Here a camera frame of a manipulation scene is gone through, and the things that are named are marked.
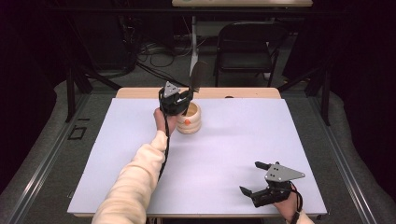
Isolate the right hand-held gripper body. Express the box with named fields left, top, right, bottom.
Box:
left=251, top=162, right=306, bottom=209

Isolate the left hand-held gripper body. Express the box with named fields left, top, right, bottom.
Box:
left=158, top=80, right=194, bottom=117

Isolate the black cleaver knife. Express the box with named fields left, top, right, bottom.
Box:
left=183, top=60, right=209, bottom=117

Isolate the cream ribbed knife holder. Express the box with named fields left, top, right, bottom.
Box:
left=176, top=102, right=203, bottom=135

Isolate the person's left hand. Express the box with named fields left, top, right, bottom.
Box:
left=153, top=107, right=180, bottom=135

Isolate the person's right hand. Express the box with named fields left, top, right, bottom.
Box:
left=274, top=188, right=302, bottom=224

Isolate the wooden table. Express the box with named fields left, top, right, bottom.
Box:
left=73, top=87, right=323, bottom=219

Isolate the white table mat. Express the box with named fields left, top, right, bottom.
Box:
left=66, top=97, right=329, bottom=217

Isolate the white desk leg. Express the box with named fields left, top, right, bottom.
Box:
left=189, top=15, right=201, bottom=79

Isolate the black folding chair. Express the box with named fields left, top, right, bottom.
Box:
left=213, top=21, right=289, bottom=88

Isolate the black metal stand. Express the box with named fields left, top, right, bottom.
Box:
left=276, top=60, right=332, bottom=127
left=64, top=60, right=123, bottom=124

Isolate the light wooden desk top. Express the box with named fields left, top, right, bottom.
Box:
left=171, top=0, right=314, bottom=8

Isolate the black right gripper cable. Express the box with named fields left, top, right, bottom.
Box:
left=289, top=182, right=305, bottom=224

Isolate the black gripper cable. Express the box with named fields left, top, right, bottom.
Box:
left=157, top=91, right=171, bottom=182
left=289, top=182, right=305, bottom=224

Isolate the bundle of floor cables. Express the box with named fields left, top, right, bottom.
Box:
left=135, top=38, right=191, bottom=88

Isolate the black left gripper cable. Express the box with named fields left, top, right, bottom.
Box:
left=157, top=91, right=171, bottom=182

